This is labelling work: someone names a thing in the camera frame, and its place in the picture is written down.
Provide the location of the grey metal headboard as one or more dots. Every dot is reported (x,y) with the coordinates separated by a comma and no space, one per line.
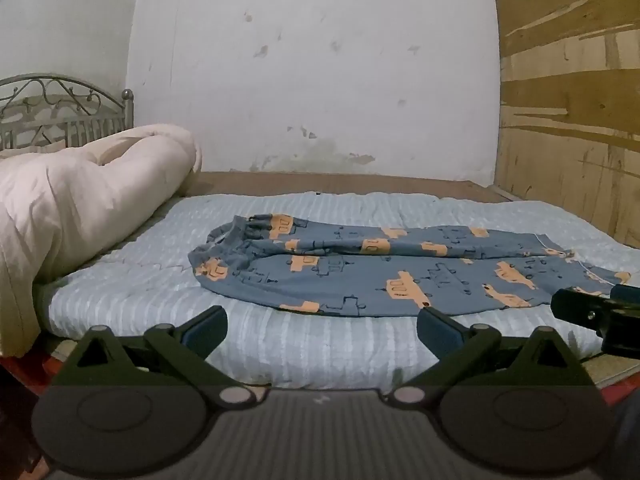
(60,110)

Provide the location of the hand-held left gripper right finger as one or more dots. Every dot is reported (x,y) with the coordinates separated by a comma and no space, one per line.
(436,329)

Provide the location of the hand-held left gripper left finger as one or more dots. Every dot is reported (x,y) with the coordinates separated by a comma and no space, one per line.
(207,329)

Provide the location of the plywood partition panel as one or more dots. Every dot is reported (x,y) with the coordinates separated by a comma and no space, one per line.
(570,110)

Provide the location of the pale pink comforter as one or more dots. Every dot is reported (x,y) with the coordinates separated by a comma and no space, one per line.
(75,200)

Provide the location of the red bed frame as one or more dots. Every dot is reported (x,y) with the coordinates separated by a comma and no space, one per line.
(20,367)

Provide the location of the light blue quilted blanket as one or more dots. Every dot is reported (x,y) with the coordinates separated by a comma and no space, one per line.
(280,340)

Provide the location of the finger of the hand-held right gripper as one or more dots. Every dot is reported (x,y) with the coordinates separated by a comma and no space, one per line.
(580,310)

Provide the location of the blue pants with orange print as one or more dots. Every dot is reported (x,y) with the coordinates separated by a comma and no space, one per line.
(350,270)

